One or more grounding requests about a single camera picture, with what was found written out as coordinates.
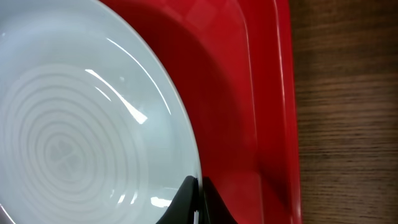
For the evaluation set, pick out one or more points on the red serving tray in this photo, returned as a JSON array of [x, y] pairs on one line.
[[232, 64]]

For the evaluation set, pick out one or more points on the light blue plate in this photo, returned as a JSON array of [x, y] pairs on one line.
[[92, 128]]

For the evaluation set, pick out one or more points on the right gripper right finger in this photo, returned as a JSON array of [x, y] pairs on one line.
[[212, 207]]

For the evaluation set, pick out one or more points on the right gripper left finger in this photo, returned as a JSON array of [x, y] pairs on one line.
[[184, 205]]

